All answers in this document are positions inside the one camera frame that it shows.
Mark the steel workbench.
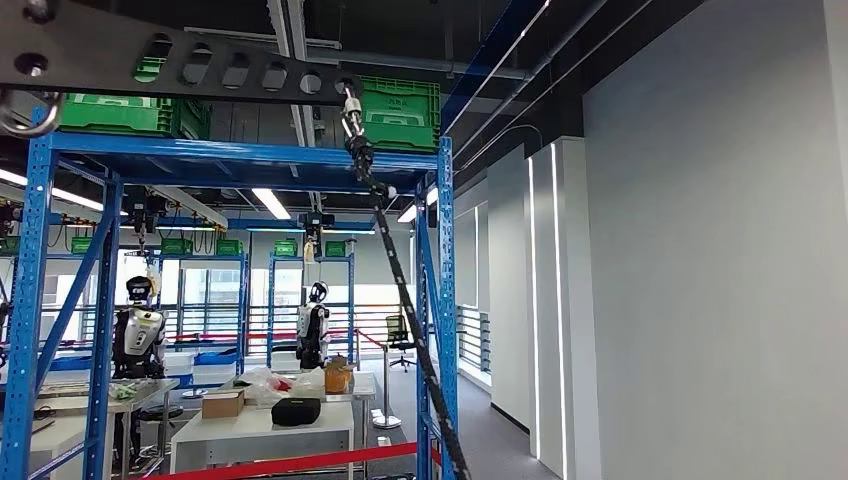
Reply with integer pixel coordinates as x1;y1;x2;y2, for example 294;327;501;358
0;376;181;480

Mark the black mesh office chair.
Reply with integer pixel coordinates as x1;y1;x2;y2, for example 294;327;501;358
384;313;419;374

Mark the blue steel shelving rack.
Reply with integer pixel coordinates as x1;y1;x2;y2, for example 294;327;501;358
264;252;356;370
0;129;460;480
150;250;250;377

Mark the black overhead hoist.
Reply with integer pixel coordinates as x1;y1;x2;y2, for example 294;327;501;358
297;211;337;242
121;188;168;234

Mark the grey metal railing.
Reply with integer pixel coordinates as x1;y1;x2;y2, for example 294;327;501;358
456;303;494;376

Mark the silver black humanoid robot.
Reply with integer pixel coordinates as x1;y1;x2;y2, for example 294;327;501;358
294;280;332;372
110;275;169;382

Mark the silver carabiner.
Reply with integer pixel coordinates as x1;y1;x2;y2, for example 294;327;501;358
339;84;368;142

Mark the steel table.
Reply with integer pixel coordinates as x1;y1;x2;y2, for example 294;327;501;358
220;369;378;466

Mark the orange cardboard box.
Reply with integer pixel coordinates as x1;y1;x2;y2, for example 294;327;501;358
323;354;355;397

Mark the black zippered carrying case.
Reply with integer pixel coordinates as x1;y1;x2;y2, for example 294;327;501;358
270;396;323;429

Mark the clear plastic bags pile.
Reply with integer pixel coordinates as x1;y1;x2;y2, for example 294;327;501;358
231;366;328;407

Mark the blue plastic bin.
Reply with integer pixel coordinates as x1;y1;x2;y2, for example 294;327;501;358
192;350;239;368

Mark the white plastic bin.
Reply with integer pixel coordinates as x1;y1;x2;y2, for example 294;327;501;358
192;364;238;387
163;350;197;376

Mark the white table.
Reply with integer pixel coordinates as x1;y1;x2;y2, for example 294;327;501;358
168;400;356;480

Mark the brown cardboard box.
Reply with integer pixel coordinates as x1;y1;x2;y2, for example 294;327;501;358
200;390;246;421

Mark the black round stool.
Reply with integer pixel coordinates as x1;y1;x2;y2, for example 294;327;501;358
135;404;185;459

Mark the dark metal spreader bar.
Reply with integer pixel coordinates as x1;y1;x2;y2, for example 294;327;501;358
0;0;365;108

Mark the black suspension strap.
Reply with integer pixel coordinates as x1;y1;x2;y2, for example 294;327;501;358
343;132;474;480

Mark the vertical wall light strip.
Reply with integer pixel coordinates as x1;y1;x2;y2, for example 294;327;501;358
527;156;542;459
550;141;570;480

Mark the chrome stanchion post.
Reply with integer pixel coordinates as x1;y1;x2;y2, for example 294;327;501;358
372;343;403;431

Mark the white overhead crane rail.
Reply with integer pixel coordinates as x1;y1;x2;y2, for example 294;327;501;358
267;0;327;214
148;184;229;231

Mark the silver metal ring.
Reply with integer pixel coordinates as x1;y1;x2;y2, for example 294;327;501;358
0;88;66;140

